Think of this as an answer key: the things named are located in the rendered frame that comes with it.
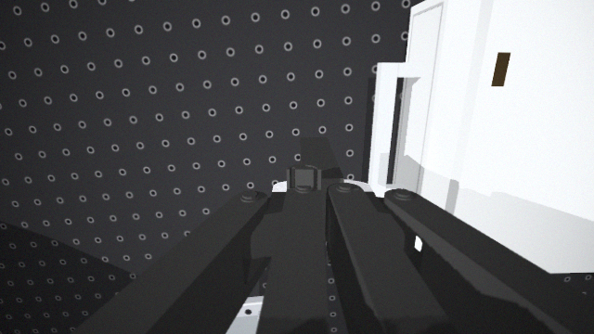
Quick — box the grey block with round holes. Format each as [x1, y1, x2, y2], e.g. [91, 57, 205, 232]
[226, 315, 258, 334]

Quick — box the grey flat plate with slots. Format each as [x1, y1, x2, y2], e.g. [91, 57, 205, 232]
[237, 296, 264, 319]

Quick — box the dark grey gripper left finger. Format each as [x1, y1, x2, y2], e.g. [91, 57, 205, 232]
[70, 137, 329, 334]

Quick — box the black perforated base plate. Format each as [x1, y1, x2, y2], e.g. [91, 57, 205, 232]
[0, 0, 424, 334]

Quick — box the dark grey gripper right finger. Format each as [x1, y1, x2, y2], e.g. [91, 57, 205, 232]
[314, 137, 594, 334]

